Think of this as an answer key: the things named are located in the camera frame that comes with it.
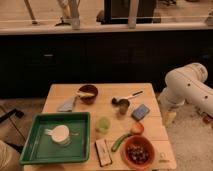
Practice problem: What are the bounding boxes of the dark metal cup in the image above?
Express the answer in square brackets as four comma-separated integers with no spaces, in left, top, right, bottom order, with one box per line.
[119,99,130,115]

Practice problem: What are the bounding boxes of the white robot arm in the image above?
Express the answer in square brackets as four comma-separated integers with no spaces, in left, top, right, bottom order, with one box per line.
[158,63,213,117]

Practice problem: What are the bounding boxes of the dark red bowl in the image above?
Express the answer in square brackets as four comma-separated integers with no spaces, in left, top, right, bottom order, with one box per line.
[79,84,98,104]

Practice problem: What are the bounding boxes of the wooden spoon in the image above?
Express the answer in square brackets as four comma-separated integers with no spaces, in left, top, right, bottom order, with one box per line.
[76,91,94,98]

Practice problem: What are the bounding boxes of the light green plastic cup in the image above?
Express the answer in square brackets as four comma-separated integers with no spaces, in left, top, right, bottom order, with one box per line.
[95,117,111,134]

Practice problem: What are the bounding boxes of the blue sponge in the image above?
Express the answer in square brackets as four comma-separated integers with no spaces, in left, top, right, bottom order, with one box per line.
[131,104,150,121]

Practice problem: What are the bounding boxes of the grey cloth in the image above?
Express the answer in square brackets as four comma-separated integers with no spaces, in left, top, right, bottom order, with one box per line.
[57,96,76,112]

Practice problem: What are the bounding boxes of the red apple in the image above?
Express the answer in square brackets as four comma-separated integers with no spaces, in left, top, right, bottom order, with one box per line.
[131,122,144,135]

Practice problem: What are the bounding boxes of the green cucumber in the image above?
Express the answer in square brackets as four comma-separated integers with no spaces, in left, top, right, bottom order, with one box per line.
[111,133,132,152]

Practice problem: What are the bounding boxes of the white measuring cup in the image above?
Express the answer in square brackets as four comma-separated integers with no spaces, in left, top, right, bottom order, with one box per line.
[44,125,71,146]

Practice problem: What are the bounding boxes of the orange bowl with berries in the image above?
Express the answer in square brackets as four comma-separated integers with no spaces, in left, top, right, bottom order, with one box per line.
[121,135,155,171]

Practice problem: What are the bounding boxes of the green plastic tray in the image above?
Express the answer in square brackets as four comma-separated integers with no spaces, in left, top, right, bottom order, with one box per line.
[20,112,90,165]

